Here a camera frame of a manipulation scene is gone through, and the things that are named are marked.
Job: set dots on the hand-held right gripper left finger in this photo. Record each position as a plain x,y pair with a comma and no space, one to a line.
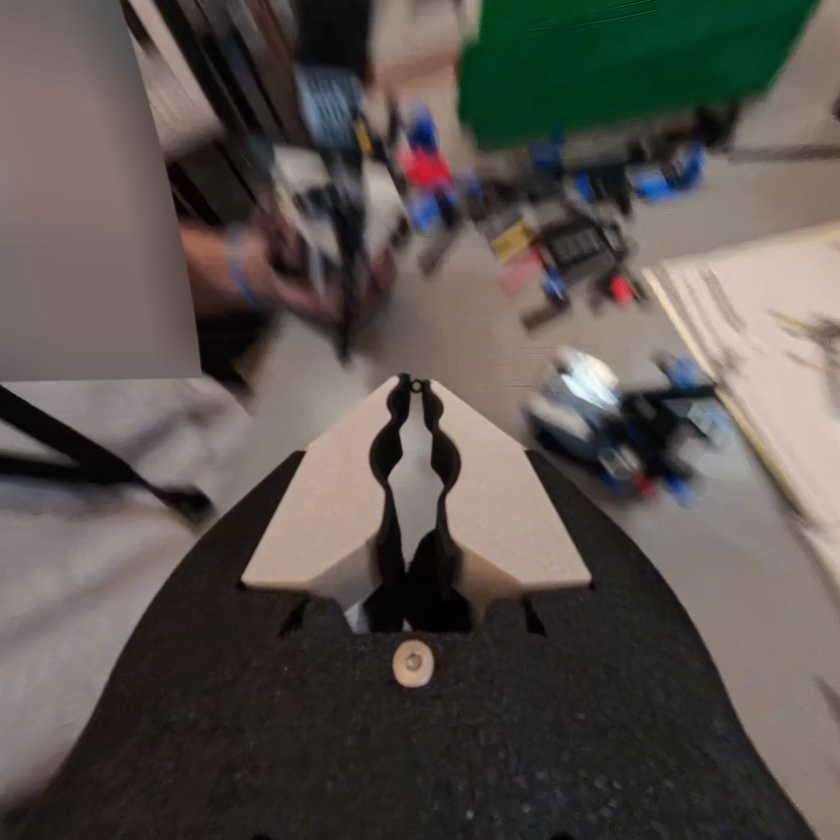
315,512

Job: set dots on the green plastic bin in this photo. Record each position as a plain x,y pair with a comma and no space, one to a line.
623,65

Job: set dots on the open lego instruction booklet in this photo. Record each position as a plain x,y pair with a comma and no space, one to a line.
754,328

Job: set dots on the person's left forearm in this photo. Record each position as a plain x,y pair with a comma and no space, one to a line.
210,269

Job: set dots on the pile of small lego pieces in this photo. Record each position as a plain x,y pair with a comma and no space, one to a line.
577,249

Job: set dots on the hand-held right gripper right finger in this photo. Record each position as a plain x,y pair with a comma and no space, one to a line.
512,518

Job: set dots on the grey lego chassis model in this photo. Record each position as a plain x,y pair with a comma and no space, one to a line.
590,407

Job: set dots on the person's left hand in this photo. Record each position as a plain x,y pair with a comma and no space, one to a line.
295,295

